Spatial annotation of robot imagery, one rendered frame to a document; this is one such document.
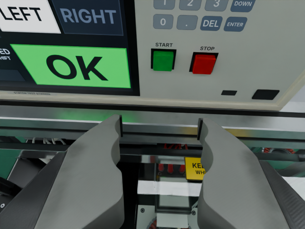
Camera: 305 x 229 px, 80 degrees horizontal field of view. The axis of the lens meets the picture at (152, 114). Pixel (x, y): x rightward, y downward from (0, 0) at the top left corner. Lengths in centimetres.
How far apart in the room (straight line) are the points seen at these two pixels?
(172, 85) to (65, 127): 14
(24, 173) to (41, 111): 41
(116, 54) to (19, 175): 53
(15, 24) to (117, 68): 9
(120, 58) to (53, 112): 11
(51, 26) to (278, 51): 19
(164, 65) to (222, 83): 7
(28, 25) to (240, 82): 20
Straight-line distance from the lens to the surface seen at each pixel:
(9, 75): 25
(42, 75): 23
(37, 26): 19
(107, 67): 19
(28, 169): 65
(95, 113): 23
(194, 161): 25
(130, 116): 22
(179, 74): 19
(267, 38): 19
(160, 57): 17
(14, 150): 34
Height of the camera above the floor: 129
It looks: 54 degrees down
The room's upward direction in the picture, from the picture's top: 1 degrees clockwise
